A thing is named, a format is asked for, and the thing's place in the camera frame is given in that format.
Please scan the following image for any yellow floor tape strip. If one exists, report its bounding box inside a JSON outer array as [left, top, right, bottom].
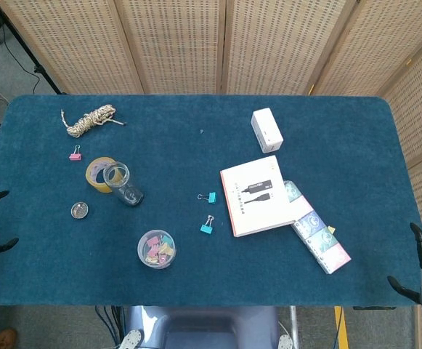
[[333, 306, 350, 349]]

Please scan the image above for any brown shoe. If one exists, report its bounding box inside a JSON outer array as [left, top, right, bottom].
[[0, 327, 18, 349]]

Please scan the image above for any blue-grey robot torso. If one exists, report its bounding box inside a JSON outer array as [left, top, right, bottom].
[[123, 305, 280, 349]]

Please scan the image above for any black stand leg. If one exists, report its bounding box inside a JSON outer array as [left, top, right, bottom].
[[0, 12, 68, 95]]

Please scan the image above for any small white cardboard box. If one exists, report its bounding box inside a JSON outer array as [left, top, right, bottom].
[[251, 107, 285, 154]]

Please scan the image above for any beige braided rope bundle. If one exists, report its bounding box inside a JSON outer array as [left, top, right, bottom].
[[60, 104, 128, 139]]

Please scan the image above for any white cable picture box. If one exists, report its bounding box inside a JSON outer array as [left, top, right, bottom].
[[219, 155, 303, 238]]

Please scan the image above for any clear plastic jar of clips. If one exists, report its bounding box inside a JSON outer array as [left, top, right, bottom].
[[137, 229, 178, 270]]

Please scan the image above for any metal table leg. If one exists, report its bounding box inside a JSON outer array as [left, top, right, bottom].
[[289, 305, 301, 349]]

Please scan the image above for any clear glass bottle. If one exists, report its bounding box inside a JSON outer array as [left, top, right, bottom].
[[102, 162, 145, 207]]

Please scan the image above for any yellow packing tape roll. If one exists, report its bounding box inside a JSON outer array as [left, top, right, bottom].
[[85, 156, 123, 193]]

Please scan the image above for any blue table cloth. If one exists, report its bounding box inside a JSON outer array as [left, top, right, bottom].
[[0, 95, 422, 308]]

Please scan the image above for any black floor cable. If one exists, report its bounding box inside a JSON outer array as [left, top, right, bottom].
[[1, 21, 41, 90]]

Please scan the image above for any woven rattan folding screen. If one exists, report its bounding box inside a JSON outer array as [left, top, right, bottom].
[[0, 0, 422, 349]]

